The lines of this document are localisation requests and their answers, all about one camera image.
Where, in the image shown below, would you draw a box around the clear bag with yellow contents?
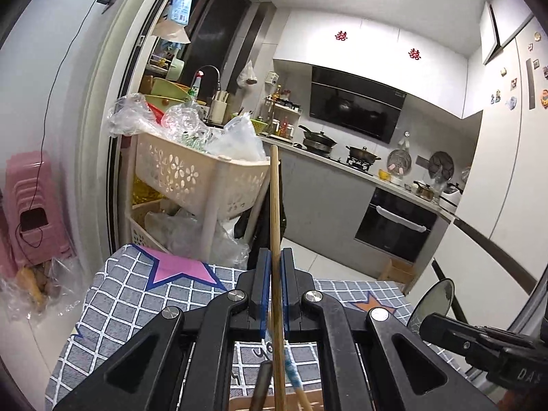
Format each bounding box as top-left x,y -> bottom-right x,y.
0,261 -> 86,322

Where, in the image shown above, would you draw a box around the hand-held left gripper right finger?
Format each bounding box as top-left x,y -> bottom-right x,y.
282,247 -> 501,411

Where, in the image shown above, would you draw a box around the crumpled clear plastic bag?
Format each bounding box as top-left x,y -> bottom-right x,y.
106,93 -> 160,138
160,103 -> 223,151

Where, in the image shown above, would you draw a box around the green plastic basin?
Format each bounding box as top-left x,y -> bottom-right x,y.
143,78 -> 191,114

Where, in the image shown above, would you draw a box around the grey kitchen counter cabinet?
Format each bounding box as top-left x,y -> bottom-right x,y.
257,135 -> 455,279

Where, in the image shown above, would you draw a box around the clear water bottle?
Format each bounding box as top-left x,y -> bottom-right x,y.
170,0 -> 194,26

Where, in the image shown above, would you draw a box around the stack of pink stools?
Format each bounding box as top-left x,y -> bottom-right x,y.
0,151 -> 75,275

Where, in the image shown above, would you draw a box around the hanging plastic bag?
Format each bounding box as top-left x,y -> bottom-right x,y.
237,61 -> 258,87

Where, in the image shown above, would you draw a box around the cardboard box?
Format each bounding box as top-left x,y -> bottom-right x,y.
379,259 -> 416,294

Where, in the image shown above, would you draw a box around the kitchen faucet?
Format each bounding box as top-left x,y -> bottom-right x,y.
196,65 -> 222,108

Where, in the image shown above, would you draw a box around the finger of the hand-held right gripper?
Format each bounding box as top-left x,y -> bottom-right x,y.
419,312 -> 505,364

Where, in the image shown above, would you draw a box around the black built-in oven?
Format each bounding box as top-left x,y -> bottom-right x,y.
354,186 -> 439,264

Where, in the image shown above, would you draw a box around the black utensil handle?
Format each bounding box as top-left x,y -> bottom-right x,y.
249,360 -> 273,411

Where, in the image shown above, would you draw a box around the white rice cooker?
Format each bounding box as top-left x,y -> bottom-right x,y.
441,182 -> 464,209

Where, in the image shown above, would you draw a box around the white refrigerator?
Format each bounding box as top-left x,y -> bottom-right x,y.
432,17 -> 548,309

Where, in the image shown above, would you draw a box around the black wok with lid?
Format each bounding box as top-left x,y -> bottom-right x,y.
298,125 -> 339,155

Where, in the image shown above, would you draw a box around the wooden chopstick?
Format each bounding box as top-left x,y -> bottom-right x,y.
269,146 -> 287,411

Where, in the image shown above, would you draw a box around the black range hood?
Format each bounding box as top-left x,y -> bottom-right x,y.
309,66 -> 407,144

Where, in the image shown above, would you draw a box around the grey checked tablecloth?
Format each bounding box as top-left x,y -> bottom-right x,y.
45,244 -> 484,411

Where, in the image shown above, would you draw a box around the dark cooking pot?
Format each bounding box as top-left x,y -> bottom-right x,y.
345,146 -> 383,166

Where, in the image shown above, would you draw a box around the round grey perforated tray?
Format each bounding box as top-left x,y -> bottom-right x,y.
387,149 -> 412,175

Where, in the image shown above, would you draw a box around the white upper cabinets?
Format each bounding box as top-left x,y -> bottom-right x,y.
272,9 -> 484,121

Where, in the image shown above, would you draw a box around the round dark segmented pan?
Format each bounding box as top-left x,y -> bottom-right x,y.
429,151 -> 454,180

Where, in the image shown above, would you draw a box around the beige plastic utensil holder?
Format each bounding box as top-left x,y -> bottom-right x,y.
229,387 -> 326,411

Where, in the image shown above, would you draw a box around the spice rack with bottles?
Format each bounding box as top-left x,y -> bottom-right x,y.
264,86 -> 303,140

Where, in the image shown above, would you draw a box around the blue patterned chopstick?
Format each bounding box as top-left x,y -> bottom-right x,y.
280,341 -> 315,411

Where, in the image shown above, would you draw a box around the grey translucent spoon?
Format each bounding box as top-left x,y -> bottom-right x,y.
406,278 -> 455,330

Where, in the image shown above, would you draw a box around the pink plastic stool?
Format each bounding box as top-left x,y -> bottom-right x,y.
0,205 -> 20,279

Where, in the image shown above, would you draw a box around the white plastic bag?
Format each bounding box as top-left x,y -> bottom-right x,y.
205,115 -> 270,164

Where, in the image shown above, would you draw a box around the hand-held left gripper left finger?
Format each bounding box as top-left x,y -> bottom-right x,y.
53,247 -> 272,411

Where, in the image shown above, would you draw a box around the beige plastic basket cart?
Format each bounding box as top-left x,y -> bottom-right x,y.
124,130 -> 271,266

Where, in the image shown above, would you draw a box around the gold foil packet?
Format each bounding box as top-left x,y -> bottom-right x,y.
133,177 -> 172,206

